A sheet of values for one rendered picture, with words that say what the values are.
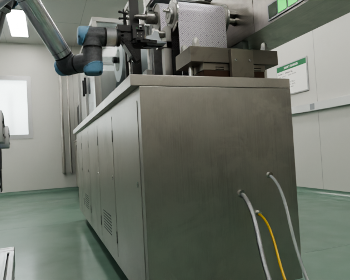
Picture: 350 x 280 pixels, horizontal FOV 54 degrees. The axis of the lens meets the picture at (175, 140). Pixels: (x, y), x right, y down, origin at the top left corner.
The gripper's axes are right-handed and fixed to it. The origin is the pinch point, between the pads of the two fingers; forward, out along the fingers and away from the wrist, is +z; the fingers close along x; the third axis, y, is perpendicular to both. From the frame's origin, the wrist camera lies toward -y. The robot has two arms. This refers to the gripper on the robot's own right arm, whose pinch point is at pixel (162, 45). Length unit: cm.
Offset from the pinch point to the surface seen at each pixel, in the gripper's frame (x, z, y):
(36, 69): 556, -56, 124
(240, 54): -22.0, 24.9, -9.0
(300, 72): 227, 273, 50
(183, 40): -0.3, 9.9, 2.6
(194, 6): 0.2, 16.2, 18.6
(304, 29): -19, 61, 5
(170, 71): 7.7, 5.9, -9.2
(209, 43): -0.3, 22.6, 2.1
